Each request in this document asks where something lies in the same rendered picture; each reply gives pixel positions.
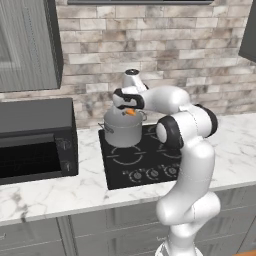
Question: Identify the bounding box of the grey wall cupboard door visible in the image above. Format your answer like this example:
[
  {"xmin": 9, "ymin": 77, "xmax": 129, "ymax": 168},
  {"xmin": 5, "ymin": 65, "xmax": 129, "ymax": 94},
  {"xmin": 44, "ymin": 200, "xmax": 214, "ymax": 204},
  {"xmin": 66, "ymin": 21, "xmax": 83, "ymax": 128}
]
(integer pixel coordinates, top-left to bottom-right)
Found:
[{"xmin": 0, "ymin": 0, "xmax": 65, "ymax": 94}]

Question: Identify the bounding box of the dark wall cupboard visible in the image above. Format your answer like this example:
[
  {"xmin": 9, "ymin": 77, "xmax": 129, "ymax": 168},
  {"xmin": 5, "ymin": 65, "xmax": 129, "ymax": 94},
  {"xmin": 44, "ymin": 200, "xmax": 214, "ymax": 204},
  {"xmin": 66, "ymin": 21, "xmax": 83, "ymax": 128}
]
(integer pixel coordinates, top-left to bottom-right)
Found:
[{"xmin": 238, "ymin": 0, "xmax": 256, "ymax": 64}]

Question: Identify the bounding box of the grey drawer front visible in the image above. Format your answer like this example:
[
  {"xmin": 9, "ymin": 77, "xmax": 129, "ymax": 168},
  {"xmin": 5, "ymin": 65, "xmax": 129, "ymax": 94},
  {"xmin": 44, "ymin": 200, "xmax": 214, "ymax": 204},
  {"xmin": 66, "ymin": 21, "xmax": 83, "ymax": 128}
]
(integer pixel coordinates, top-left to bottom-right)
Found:
[
  {"xmin": 195, "ymin": 209, "xmax": 256, "ymax": 256},
  {"xmin": 214, "ymin": 185, "xmax": 256, "ymax": 214},
  {"xmin": 0, "ymin": 217, "xmax": 63, "ymax": 250},
  {"xmin": 69, "ymin": 200, "xmax": 162, "ymax": 234},
  {"xmin": 74, "ymin": 224, "xmax": 172, "ymax": 256},
  {"xmin": 0, "ymin": 239, "xmax": 67, "ymax": 256}
]

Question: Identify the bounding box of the orange carrot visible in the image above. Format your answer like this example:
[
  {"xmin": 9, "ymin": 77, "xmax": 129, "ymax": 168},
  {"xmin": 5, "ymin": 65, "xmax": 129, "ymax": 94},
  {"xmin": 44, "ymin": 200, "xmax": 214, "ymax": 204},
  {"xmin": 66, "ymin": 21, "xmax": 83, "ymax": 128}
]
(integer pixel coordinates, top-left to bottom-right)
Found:
[{"xmin": 123, "ymin": 108, "xmax": 138, "ymax": 117}]

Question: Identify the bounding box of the black microwave oven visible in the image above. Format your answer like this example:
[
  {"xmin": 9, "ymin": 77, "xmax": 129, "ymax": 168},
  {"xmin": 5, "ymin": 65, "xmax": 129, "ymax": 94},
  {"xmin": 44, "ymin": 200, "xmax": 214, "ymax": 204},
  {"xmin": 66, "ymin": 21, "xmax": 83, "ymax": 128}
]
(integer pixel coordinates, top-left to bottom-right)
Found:
[{"xmin": 0, "ymin": 97, "xmax": 80, "ymax": 186}]

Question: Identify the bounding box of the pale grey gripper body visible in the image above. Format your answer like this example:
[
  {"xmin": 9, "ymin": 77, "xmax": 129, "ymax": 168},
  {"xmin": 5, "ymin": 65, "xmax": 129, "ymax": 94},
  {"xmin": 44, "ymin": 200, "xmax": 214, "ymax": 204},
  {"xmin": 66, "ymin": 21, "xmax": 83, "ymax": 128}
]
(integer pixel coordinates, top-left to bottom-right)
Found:
[{"xmin": 116, "ymin": 105, "xmax": 135, "ymax": 113}]

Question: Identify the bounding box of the black microwave door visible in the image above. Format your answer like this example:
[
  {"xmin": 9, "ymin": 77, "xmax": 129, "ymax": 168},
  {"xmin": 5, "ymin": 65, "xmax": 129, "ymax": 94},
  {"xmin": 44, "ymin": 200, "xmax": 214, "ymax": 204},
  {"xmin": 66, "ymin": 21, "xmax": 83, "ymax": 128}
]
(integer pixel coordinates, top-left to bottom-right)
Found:
[{"xmin": 0, "ymin": 133, "xmax": 64, "ymax": 180}]

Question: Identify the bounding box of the black hob knob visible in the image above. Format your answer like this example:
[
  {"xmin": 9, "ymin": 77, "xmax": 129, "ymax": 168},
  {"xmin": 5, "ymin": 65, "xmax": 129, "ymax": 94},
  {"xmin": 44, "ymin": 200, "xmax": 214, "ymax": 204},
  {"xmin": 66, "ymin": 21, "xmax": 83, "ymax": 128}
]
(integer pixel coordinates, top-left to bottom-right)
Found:
[
  {"xmin": 165, "ymin": 165, "xmax": 178, "ymax": 177},
  {"xmin": 147, "ymin": 167, "xmax": 160, "ymax": 180},
  {"xmin": 129, "ymin": 170, "xmax": 143, "ymax": 183}
]

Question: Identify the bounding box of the black hob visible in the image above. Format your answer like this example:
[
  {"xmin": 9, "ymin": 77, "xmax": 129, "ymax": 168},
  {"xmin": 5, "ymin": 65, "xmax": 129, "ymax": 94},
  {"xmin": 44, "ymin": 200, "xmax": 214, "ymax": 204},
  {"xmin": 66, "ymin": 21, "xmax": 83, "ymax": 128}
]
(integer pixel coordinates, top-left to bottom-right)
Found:
[{"xmin": 97, "ymin": 123, "xmax": 184, "ymax": 191}]

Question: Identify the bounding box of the silver pot with handles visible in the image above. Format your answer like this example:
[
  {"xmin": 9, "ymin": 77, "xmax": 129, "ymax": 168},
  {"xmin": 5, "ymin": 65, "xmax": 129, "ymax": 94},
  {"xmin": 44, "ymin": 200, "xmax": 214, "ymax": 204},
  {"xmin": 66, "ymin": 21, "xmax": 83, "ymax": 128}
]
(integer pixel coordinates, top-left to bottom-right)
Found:
[{"xmin": 97, "ymin": 107, "xmax": 148, "ymax": 149}]

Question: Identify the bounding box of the dark range hood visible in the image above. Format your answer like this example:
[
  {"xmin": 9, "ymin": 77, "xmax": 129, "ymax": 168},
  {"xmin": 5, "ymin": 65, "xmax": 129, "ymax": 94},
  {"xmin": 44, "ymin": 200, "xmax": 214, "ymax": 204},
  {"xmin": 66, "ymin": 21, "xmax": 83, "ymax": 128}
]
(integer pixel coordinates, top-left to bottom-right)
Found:
[{"xmin": 66, "ymin": 0, "xmax": 215, "ymax": 6}]

